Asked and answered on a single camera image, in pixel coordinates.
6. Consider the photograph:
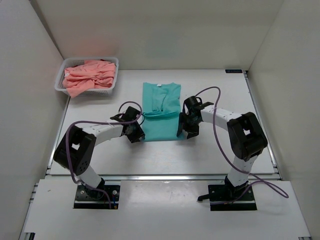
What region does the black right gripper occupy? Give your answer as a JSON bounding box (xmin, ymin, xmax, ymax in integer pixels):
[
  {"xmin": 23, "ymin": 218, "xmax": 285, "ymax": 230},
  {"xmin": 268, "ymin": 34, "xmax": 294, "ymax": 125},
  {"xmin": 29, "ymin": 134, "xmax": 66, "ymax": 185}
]
[{"xmin": 177, "ymin": 113, "xmax": 201, "ymax": 140}]

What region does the teal t shirt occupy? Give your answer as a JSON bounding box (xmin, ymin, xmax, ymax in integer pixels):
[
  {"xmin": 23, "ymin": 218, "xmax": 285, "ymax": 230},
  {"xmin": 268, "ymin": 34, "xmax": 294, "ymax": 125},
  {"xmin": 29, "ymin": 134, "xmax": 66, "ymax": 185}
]
[{"xmin": 142, "ymin": 82, "xmax": 181, "ymax": 142}]

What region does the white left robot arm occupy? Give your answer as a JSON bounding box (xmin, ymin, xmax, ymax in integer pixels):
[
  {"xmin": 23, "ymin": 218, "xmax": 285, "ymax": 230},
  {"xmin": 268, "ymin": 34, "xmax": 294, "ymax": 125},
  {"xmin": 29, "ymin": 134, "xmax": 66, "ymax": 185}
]
[{"xmin": 53, "ymin": 106, "xmax": 145, "ymax": 200}]

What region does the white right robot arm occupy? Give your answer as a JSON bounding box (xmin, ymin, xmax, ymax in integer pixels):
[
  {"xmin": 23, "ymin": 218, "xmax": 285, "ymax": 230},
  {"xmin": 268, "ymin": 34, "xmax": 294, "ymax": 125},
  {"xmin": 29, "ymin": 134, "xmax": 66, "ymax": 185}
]
[{"xmin": 176, "ymin": 96, "xmax": 268, "ymax": 200}]

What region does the blue label sticker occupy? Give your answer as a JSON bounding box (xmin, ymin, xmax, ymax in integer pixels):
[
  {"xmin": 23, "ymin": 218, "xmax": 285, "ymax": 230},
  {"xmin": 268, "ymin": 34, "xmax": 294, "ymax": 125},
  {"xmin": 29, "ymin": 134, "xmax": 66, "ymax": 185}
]
[{"xmin": 225, "ymin": 69, "xmax": 243, "ymax": 74}]

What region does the salmon pink t shirt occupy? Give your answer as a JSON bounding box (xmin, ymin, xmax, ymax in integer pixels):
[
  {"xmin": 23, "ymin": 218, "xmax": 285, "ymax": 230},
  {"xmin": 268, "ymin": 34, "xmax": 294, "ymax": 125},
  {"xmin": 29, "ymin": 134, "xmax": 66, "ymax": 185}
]
[{"xmin": 62, "ymin": 59, "xmax": 116, "ymax": 98}]

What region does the white plastic basket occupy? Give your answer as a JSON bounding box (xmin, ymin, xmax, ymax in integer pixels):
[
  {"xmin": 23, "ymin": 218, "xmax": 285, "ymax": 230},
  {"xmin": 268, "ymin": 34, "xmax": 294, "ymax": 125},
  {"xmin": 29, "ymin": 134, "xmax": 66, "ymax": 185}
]
[{"xmin": 54, "ymin": 56, "xmax": 119, "ymax": 97}]

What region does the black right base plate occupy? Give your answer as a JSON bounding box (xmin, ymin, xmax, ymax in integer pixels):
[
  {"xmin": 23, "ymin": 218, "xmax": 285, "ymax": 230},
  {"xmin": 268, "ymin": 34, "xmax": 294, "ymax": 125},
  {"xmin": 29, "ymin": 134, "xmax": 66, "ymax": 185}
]
[{"xmin": 197, "ymin": 184, "xmax": 257, "ymax": 212}]

